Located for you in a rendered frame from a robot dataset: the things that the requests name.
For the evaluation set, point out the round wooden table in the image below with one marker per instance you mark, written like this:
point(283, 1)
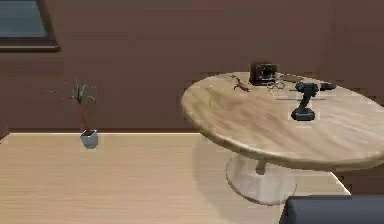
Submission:
point(266, 133)

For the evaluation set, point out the dark brown box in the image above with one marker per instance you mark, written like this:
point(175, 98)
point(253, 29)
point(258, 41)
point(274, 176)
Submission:
point(263, 73)

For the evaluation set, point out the house plant in grey pot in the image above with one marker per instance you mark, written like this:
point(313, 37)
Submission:
point(88, 138)

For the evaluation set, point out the dark framed window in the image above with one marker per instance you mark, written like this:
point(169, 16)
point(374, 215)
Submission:
point(20, 20)

